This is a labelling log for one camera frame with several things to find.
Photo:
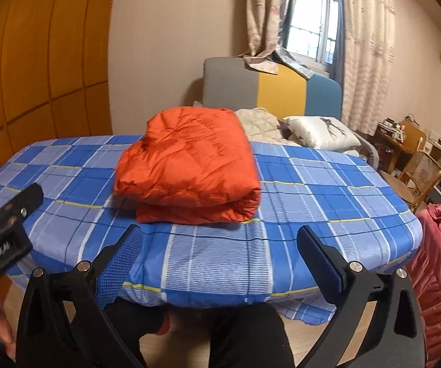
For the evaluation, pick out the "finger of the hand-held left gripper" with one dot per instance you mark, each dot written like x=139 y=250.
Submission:
x=26 y=199

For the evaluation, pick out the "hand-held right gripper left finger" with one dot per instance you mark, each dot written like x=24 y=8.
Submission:
x=120 y=264

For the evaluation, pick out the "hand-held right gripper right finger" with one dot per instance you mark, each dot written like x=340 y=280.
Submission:
x=320 y=262

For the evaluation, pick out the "orange quilted jacket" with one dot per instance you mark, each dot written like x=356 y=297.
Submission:
x=189 y=168

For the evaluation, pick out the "person's left hand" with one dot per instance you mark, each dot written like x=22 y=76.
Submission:
x=1 y=326

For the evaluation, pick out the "blue plaid bed sheet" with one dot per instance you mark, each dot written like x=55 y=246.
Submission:
x=320 y=218

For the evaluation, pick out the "red slipper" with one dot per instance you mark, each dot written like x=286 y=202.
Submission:
x=162 y=324

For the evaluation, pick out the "person's black trousers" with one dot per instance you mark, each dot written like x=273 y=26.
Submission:
x=243 y=337

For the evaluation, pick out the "red ruffled blanket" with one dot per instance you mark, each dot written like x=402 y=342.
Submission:
x=439 y=276

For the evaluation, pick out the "white deer print pillow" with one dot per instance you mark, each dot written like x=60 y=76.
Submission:
x=312 y=132

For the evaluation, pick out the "cluttered wooden desk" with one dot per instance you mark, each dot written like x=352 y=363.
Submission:
x=389 y=149

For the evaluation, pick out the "wooden wardrobe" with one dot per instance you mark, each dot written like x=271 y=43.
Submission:
x=44 y=65

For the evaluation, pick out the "wicker chair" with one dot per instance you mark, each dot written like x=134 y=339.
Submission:
x=423 y=172

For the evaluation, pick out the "purple cloth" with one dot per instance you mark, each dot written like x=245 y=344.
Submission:
x=284 y=126

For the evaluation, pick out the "cream quilted cushion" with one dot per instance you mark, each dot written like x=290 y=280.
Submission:
x=258 y=126

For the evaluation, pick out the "grey yellow blue sofa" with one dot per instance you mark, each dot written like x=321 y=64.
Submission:
x=228 y=80

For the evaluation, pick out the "long patterned beige curtain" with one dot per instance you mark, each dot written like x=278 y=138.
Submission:
x=366 y=46

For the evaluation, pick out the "window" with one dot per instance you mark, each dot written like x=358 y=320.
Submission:
x=312 y=15

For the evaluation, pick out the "short patterned beige curtain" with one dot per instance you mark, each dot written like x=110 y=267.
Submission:
x=260 y=15

